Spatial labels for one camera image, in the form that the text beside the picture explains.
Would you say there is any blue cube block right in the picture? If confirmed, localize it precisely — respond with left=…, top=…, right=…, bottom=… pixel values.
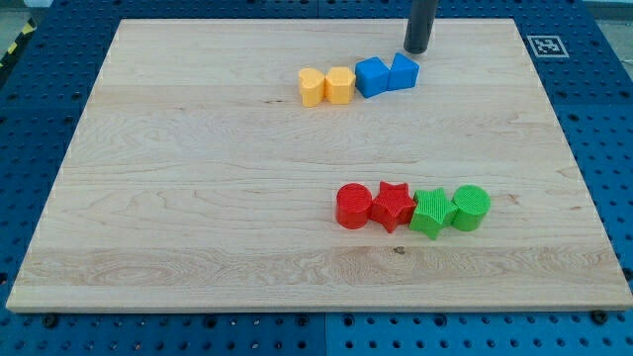
left=387, top=52, right=419, bottom=91

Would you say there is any red cylinder block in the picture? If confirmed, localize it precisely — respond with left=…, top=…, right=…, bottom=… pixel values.
left=335, top=183, right=373, bottom=229

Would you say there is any yellow heart block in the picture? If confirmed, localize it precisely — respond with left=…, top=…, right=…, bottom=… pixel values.
left=298, top=67, right=325, bottom=108

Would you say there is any green star block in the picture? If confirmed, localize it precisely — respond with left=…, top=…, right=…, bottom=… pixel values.
left=409, top=188, right=458, bottom=240

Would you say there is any red star block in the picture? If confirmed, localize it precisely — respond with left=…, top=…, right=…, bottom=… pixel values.
left=370, top=181, right=416, bottom=233

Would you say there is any black bolt lower right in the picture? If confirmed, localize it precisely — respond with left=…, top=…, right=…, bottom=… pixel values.
left=590, top=310, right=609, bottom=325

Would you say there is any blue cube block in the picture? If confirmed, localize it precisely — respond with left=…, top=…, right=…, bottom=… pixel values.
left=355, top=56, right=390, bottom=98
left=387, top=52, right=419, bottom=91

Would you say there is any blue cube block left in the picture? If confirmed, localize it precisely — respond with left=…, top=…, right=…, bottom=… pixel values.
left=355, top=56, right=390, bottom=98

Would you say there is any green cylinder block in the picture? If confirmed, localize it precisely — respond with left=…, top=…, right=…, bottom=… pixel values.
left=452, top=185, right=492, bottom=231

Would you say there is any black cylindrical robot arm tip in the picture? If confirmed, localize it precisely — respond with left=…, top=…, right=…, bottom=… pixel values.
left=404, top=0, right=438, bottom=54

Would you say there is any wooden board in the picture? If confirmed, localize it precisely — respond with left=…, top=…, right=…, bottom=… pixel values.
left=7, top=19, right=632, bottom=313

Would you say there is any black bolt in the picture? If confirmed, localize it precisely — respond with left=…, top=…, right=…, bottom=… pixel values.
left=42, top=313, right=58, bottom=329
left=590, top=310, right=609, bottom=325

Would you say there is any black bolt lower left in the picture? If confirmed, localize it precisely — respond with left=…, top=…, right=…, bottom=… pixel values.
left=42, top=313, right=58, bottom=329

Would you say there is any white fiducial marker tag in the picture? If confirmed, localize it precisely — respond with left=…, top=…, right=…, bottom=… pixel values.
left=527, top=35, right=569, bottom=58

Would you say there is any yellow hexagon block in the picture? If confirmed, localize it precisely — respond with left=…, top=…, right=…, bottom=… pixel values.
left=325, top=66, right=356, bottom=105

